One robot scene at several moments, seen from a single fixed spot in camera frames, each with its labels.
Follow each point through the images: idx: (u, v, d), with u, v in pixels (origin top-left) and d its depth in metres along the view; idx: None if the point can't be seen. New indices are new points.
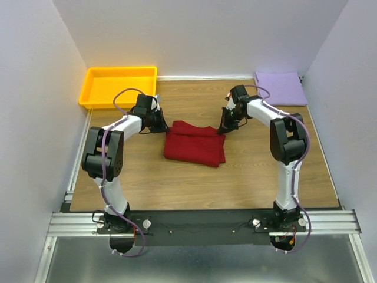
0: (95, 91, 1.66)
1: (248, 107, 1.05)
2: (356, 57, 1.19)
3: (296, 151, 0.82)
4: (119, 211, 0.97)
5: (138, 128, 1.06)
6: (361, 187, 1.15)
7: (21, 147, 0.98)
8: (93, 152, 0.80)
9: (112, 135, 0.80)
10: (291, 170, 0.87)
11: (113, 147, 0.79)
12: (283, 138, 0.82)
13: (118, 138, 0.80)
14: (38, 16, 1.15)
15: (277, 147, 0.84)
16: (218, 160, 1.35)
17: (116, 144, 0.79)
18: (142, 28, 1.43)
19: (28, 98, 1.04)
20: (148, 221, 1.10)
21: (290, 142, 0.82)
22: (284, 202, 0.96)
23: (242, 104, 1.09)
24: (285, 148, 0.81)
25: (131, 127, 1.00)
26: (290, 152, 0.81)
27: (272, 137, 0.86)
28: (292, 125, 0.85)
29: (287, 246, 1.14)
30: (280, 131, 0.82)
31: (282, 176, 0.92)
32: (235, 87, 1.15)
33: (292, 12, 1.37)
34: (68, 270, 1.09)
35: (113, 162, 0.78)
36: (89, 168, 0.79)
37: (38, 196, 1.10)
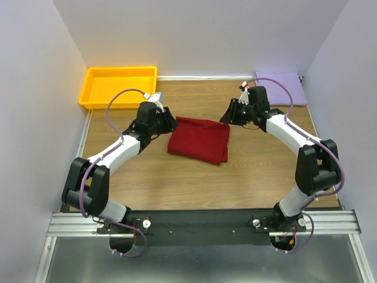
0: (95, 91, 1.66)
1: (268, 123, 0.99)
2: (356, 58, 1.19)
3: (326, 183, 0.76)
4: (116, 220, 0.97)
5: (136, 151, 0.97)
6: (360, 187, 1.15)
7: (21, 147, 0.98)
8: (75, 188, 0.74)
9: (95, 173, 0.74)
10: (310, 197, 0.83)
11: (95, 185, 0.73)
12: (313, 170, 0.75)
13: (101, 178, 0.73)
14: (39, 16, 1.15)
15: (305, 177, 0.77)
16: (220, 158, 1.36)
17: (98, 184, 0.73)
18: (142, 28, 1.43)
19: (28, 98, 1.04)
20: (148, 221, 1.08)
21: (320, 174, 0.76)
22: (289, 211, 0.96)
23: (260, 118, 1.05)
24: (314, 179, 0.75)
25: (126, 154, 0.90)
26: (320, 184, 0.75)
27: (299, 165, 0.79)
28: (323, 152, 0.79)
29: (288, 246, 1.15)
30: (311, 161, 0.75)
31: (297, 197, 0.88)
32: (255, 89, 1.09)
33: (292, 12, 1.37)
34: (67, 270, 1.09)
35: (94, 202, 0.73)
36: (69, 204, 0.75)
37: (38, 197, 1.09)
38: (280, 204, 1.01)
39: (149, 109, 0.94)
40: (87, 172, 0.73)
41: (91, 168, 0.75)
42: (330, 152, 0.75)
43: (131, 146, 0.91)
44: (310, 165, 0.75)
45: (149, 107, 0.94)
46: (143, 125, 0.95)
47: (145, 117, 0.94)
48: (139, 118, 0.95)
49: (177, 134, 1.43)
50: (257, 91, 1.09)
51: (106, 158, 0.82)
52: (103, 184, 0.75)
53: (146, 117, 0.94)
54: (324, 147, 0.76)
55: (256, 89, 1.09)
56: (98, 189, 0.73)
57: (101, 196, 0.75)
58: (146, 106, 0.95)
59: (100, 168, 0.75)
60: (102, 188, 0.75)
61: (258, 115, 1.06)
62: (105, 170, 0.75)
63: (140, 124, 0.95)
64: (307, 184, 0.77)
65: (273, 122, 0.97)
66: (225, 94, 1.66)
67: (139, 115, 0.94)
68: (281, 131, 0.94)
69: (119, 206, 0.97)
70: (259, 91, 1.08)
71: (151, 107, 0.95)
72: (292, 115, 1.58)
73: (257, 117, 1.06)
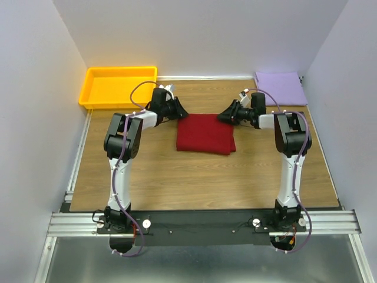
0: (95, 91, 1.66)
1: (260, 119, 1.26)
2: (356, 58, 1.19)
3: (298, 144, 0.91)
4: (123, 206, 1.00)
5: (154, 122, 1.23)
6: (360, 187, 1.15)
7: (20, 147, 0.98)
8: (115, 135, 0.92)
9: (134, 121, 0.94)
10: (293, 163, 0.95)
11: (133, 131, 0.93)
12: (284, 129, 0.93)
13: (138, 124, 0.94)
14: (38, 16, 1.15)
15: (280, 138, 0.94)
16: (230, 148, 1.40)
17: (136, 128, 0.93)
18: (142, 28, 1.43)
19: (28, 98, 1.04)
20: (147, 221, 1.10)
21: (292, 135, 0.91)
22: (284, 198, 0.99)
23: (255, 120, 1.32)
24: (288, 140, 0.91)
25: (147, 121, 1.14)
26: (292, 143, 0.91)
27: (276, 132, 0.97)
28: (296, 123, 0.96)
29: (288, 246, 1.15)
30: (283, 123, 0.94)
31: (284, 171, 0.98)
32: (257, 95, 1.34)
33: (292, 12, 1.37)
34: (68, 270, 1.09)
35: (131, 144, 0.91)
36: (109, 149, 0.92)
37: (38, 197, 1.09)
38: (278, 198, 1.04)
39: (162, 91, 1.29)
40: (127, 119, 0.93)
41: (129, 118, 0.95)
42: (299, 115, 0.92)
43: (150, 116, 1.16)
44: (281, 125, 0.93)
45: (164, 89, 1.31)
46: (156, 104, 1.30)
47: (159, 98, 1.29)
48: (156, 99, 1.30)
49: (181, 131, 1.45)
50: (258, 97, 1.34)
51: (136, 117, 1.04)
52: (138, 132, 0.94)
53: (159, 97, 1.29)
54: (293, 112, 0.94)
55: (257, 95, 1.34)
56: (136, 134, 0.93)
57: (136, 141, 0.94)
58: (160, 89, 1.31)
59: (136, 118, 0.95)
60: (138, 134, 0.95)
61: (253, 117, 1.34)
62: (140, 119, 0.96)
63: (155, 104, 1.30)
64: (282, 144, 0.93)
65: (262, 117, 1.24)
66: (225, 94, 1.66)
67: (155, 96, 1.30)
68: (267, 119, 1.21)
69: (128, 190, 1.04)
70: (260, 98, 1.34)
71: (164, 90, 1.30)
72: None
73: (253, 119, 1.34)
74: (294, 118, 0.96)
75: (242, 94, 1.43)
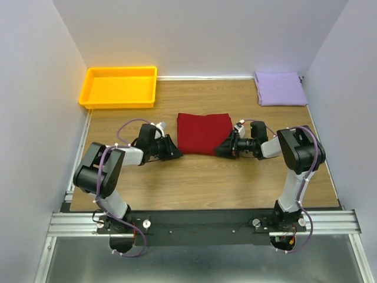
0: (95, 91, 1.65)
1: (262, 147, 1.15)
2: (356, 58, 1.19)
3: (311, 160, 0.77)
4: (119, 216, 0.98)
5: (138, 160, 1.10)
6: (360, 187, 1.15)
7: (20, 147, 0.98)
8: (89, 168, 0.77)
9: (112, 154, 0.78)
10: (301, 179, 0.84)
11: (111, 164, 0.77)
12: (292, 144, 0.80)
13: (118, 157, 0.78)
14: (38, 16, 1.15)
15: (289, 154, 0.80)
16: None
17: (115, 162, 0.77)
18: (142, 28, 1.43)
19: (29, 98, 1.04)
20: (148, 221, 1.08)
21: (303, 149, 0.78)
22: (288, 204, 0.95)
23: (258, 151, 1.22)
24: (299, 155, 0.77)
25: (130, 156, 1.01)
26: (304, 159, 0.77)
27: (284, 148, 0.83)
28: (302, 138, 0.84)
29: (288, 246, 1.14)
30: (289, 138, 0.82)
31: (290, 183, 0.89)
32: (257, 125, 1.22)
33: (292, 12, 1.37)
34: (68, 270, 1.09)
35: (108, 180, 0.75)
36: (81, 185, 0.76)
37: (37, 197, 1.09)
38: (279, 200, 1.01)
39: (151, 128, 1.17)
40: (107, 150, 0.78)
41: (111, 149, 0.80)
42: (304, 129, 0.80)
43: (135, 151, 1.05)
44: (287, 141, 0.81)
45: (152, 127, 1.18)
46: (144, 141, 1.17)
47: (146, 135, 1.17)
48: (142, 136, 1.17)
49: (181, 134, 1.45)
50: (258, 127, 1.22)
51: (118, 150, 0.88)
52: (118, 165, 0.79)
53: (147, 134, 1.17)
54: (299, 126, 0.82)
55: (257, 125, 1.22)
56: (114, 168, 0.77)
57: (114, 175, 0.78)
58: (149, 126, 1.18)
59: (116, 150, 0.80)
60: (118, 168, 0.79)
61: (255, 148, 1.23)
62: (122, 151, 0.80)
63: (142, 141, 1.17)
64: (291, 161, 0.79)
65: (264, 144, 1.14)
66: (225, 94, 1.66)
67: (142, 133, 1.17)
68: (270, 145, 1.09)
69: (119, 206, 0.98)
70: (260, 127, 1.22)
71: (153, 128, 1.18)
72: (292, 115, 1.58)
73: (255, 150, 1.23)
74: (299, 132, 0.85)
75: (238, 124, 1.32)
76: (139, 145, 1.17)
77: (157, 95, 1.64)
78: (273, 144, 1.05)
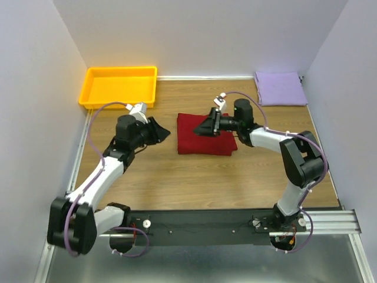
0: (95, 91, 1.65)
1: (252, 137, 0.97)
2: (356, 58, 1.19)
3: (315, 173, 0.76)
4: (116, 226, 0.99)
5: (121, 171, 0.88)
6: (360, 187, 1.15)
7: (20, 147, 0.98)
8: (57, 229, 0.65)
9: (78, 213, 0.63)
10: (305, 190, 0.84)
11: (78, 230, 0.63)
12: (296, 158, 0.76)
13: (85, 219, 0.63)
14: (38, 16, 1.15)
15: (293, 169, 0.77)
16: (230, 148, 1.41)
17: (82, 226, 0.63)
18: (142, 28, 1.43)
19: (28, 98, 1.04)
20: (147, 221, 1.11)
21: (307, 164, 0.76)
22: (289, 209, 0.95)
23: (245, 137, 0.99)
24: (304, 170, 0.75)
25: (111, 177, 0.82)
26: (309, 174, 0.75)
27: (285, 161, 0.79)
28: (303, 145, 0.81)
29: (288, 246, 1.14)
30: (293, 152, 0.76)
31: (292, 193, 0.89)
32: (242, 108, 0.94)
33: (292, 12, 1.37)
34: (68, 270, 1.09)
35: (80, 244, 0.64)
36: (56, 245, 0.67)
37: (37, 197, 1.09)
38: (278, 203, 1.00)
39: (128, 124, 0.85)
40: (69, 214, 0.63)
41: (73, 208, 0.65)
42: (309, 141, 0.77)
43: (113, 171, 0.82)
44: (292, 156, 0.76)
45: (129, 122, 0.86)
46: (123, 142, 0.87)
47: (123, 134, 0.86)
48: (119, 135, 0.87)
49: (181, 133, 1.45)
50: (244, 109, 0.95)
51: (88, 194, 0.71)
52: (88, 224, 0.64)
53: (125, 133, 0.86)
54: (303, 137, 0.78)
55: (243, 108, 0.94)
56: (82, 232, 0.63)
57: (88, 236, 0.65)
58: (125, 121, 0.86)
59: (82, 207, 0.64)
60: (89, 227, 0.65)
61: (242, 132, 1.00)
62: (88, 210, 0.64)
63: (121, 140, 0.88)
64: (296, 177, 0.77)
65: (255, 135, 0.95)
66: (225, 94, 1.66)
67: (117, 132, 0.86)
68: (263, 138, 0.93)
69: (106, 224, 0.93)
70: (246, 109, 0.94)
71: (131, 123, 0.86)
72: (292, 115, 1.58)
73: (242, 135, 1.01)
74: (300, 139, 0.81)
75: (218, 98, 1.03)
76: (120, 146, 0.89)
77: (157, 95, 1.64)
78: (266, 141, 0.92)
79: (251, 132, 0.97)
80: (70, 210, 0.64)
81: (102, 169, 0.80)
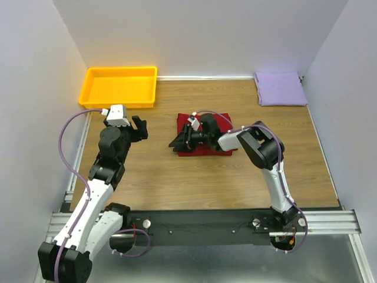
0: (95, 91, 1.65)
1: (220, 142, 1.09)
2: (356, 58, 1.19)
3: (274, 154, 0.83)
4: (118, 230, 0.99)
5: (111, 191, 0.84)
6: (360, 187, 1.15)
7: (20, 146, 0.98)
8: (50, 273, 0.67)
9: (66, 259, 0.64)
10: (277, 173, 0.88)
11: (69, 273, 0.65)
12: (254, 144, 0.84)
13: (75, 265, 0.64)
14: (37, 16, 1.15)
15: (254, 155, 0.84)
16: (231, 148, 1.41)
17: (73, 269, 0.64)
18: (141, 27, 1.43)
19: (28, 98, 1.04)
20: (148, 221, 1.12)
21: (264, 147, 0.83)
22: (280, 204, 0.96)
23: (215, 145, 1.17)
24: (263, 154, 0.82)
25: (99, 205, 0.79)
26: (268, 156, 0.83)
27: (247, 151, 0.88)
28: (259, 133, 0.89)
29: (288, 246, 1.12)
30: (249, 140, 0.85)
31: (270, 181, 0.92)
32: (207, 121, 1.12)
33: (291, 12, 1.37)
34: None
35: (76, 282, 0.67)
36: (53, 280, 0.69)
37: (37, 197, 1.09)
38: (273, 205, 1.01)
39: (111, 141, 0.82)
40: (57, 263, 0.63)
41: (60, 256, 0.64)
42: (260, 127, 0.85)
43: (100, 197, 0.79)
44: (248, 143, 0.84)
45: (112, 138, 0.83)
46: (111, 157, 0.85)
47: (109, 151, 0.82)
48: (104, 152, 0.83)
49: None
50: (209, 121, 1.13)
51: (74, 234, 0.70)
52: (77, 267, 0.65)
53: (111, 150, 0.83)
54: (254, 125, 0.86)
55: (207, 121, 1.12)
56: (73, 275, 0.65)
57: (80, 275, 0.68)
58: (108, 137, 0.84)
59: (69, 253, 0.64)
60: (79, 269, 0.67)
61: (212, 142, 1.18)
62: (74, 257, 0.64)
63: (108, 157, 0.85)
64: (259, 161, 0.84)
65: (221, 140, 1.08)
66: (225, 94, 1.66)
67: (102, 150, 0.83)
68: (227, 141, 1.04)
69: (109, 234, 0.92)
70: (211, 122, 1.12)
71: (114, 139, 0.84)
72: (292, 115, 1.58)
73: (213, 144, 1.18)
74: (255, 129, 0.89)
75: (191, 118, 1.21)
76: (108, 162, 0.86)
77: (157, 95, 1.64)
78: (230, 142, 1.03)
79: (218, 140, 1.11)
80: (57, 259, 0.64)
81: (88, 200, 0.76)
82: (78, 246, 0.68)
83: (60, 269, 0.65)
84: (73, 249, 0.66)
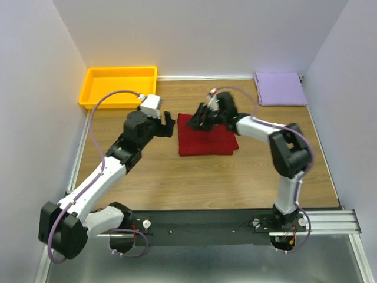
0: (95, 91, 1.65)
1: (237, 125, 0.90)
2: (356, 58, 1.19)
3: (301, 164, 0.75)
4: (115, 227, 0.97)
5: (123, 171, 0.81)
6: (360, 187, 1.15)
7: (20, 146, 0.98)
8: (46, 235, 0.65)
9: (65, 224, 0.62)
10: (296, 181, 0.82)
11: (63, 240, 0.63)
12: (284, 150, 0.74)
13: (71, 230, 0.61)
14: (37, 16, 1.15)
15: (280, 161, 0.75)
16: (231, 148, 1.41)
17: (69, 235, 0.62)
18: (141, 27, 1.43)
19: (27, 99, 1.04)
20: (147, 221, 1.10)
21: (293, 155, 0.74)
22: (286, 207, 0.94)
23: (232, 125, 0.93)
24: (291, 162, 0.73)
25: (109, 181, 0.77)
26: (296, 165, 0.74)
27: (272, 152, 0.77)
28: (290, 136, 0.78)
29: (288, 246, 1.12)
30: (280, 144, 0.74)
31: (284, 187, 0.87)
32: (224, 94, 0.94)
33: (291, 12, 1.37)
34: (68, 270, 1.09)
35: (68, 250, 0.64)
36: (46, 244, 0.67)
37: (37, 197, 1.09)
38: (276, 204, 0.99)
39: (136, 124, 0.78)
40: (54, 226, 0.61)
41: (59, 219, 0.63)
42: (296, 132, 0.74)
43: (112, 174, 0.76)
44: (280, 148, 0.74)
45: (138, 121, 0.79)
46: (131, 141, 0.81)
47: (131, 134, 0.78)
48: (126, 133, 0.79)
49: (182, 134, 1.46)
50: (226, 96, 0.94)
51: (79, 202, 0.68)
52: (73, 234, 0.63)
53: (134, 132, 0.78)
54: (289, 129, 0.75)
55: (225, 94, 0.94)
56: (67, 242, 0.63)
57: (74, 244, 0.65)
58: (134, 119, 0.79)
59: (69, 218, 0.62)
60: (74, 239, 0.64)
61: (228, 121, 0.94)
62: (72, 223, 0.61)
63: (128, 139, 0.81)
64: (284, 168, 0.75)
65: (241, 124, 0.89)
66: None
67: (125, 130, 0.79)
68: (248, 128, 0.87)
69: (108, 224, 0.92)
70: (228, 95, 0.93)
71: (140, 122, 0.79)
72: (292, 115, 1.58)
73: (228, 124, 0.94)
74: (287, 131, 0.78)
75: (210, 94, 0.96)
76: (128, 144, 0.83)
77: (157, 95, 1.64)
78: (252, 130, 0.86)
79: (236, 121, 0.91)
80: (56, 221, 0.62)
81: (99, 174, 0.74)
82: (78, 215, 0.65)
83: (56, 234, 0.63)
84: (74, 216, 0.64)
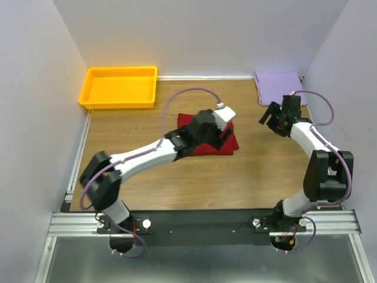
0: (95, 91, 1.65)
1: (293, 127, 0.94)
2: (356, 58, 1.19)
3: (333, 194, 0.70)
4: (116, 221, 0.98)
5: (172, 158, 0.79)
6: (360, 187, 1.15)
7: (20, 147, 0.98)
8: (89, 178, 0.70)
9: (108, 176, 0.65)
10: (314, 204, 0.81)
11: (97, 191, 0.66)
12: (321, 175, 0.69)
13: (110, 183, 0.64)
14: (37, 16, 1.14)
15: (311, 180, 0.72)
16: (232, 148, 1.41)
17: (105, 187, 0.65)
18: (142, 27, 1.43)
19: (27, 99, 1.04)
20: (148, 221, 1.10)
21: (328, 183, 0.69)
22: (290, 211, 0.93)
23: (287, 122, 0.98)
24: (322, 188, 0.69)
25: (158, 161, 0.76)
26: (326, 192, 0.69)
27: (310, 168, 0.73)
28: (337, 164, 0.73)
29: (288, 246, 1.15)
30: (321, 167, 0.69)
31: (301, 200, 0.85)
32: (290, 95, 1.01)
33: (291, 12, 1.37)
34: (67, 270, 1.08)
35: (96, 201, 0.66)
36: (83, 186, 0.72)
37: (37, 197, 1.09)
38: (284, 202, 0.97)
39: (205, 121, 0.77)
40: (97, 174, 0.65)
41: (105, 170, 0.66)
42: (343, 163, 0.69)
43: (162, 155, 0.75)
44: (318, 170, 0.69)
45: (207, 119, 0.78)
46: (191, 134, 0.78)
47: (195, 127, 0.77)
48: (191, 125, 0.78)
49: None
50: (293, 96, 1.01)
51: (126, 164, 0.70)
52: (109, 190, 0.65)
53: (198, 128, 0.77)
54: (340, 157, 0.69)
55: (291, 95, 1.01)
56: (101, 194, 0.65)
57: (105, 199, 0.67)
58: (204, 117, 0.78)
59: (114, 173, 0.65)
60: (108, 195, 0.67)
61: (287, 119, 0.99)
62: (112, 179, 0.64)
63: (189, 132, 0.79)
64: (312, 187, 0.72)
65: (297, 127, 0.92)
66: (225, 94, 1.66)
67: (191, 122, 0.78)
68: (301, 136, 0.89)
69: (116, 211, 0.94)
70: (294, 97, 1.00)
71: (208, 121, 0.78)
72: None
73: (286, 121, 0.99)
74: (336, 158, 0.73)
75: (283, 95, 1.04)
76: (186, 136, 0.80)
77: (157, 95, 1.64)
78: (304, 140, 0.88)
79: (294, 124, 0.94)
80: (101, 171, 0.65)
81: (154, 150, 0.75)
82: (121, 174, 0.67)
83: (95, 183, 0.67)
84: (117, 173, 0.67)
